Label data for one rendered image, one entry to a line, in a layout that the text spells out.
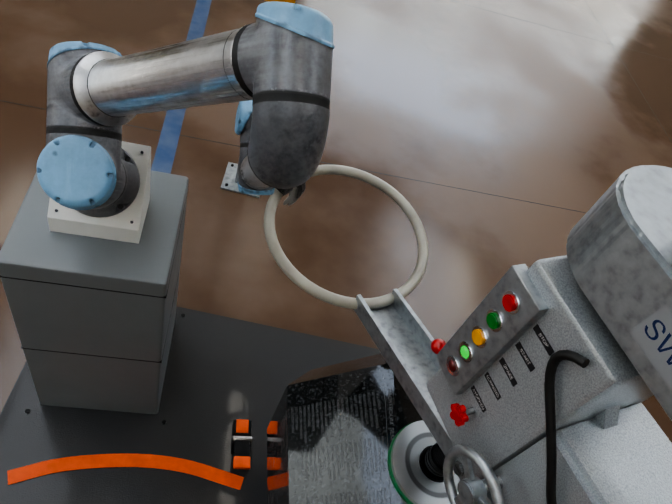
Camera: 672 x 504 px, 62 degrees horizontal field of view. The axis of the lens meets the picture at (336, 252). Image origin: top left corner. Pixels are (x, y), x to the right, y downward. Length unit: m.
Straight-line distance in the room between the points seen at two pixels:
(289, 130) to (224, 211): 2.01
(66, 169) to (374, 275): 1.80
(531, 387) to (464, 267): 2.16
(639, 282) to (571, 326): 0.12
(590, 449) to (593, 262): 0.29
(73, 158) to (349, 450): 0.93
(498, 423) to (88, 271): 1.02
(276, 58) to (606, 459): 0.74
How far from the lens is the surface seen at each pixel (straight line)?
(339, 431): 1.52
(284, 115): 0.81
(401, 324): 1.48
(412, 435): 1.42
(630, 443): 0.99
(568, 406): 0.86
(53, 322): 1.74
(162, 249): 1.55
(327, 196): 3.02
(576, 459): 0.92
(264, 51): 0.85
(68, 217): 1.55
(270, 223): 1.52
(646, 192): 0.81
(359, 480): 1.45
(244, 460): 2.13
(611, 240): 0.76
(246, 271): 2.59
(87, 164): 1.26
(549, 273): 0.84
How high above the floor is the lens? 2.07
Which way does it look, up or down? 48 degrees down
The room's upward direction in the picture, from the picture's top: 24 degrees clockwise
